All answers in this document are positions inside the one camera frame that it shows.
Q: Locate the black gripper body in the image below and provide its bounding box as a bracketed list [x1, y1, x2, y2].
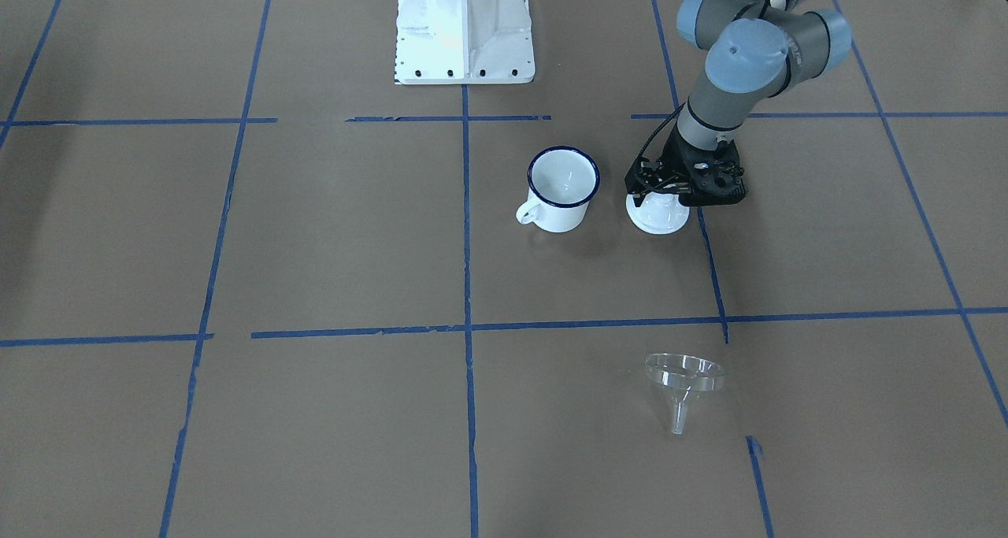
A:
[658, 125, 717, 186]

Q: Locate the clear plastic funnel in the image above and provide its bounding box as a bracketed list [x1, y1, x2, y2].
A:
[644, 352, 728, 436]

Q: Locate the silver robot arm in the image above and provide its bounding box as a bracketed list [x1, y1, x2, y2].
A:
[625, 0, 852, 208]

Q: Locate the white enamel mug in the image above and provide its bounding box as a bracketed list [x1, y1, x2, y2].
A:
[515, 146, 600, 233]

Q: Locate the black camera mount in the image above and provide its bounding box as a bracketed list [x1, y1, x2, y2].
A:
[678, 142, 748, 207]

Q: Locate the white camera pedestal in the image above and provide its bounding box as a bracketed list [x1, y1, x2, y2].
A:
[393, 0, 536, 85]

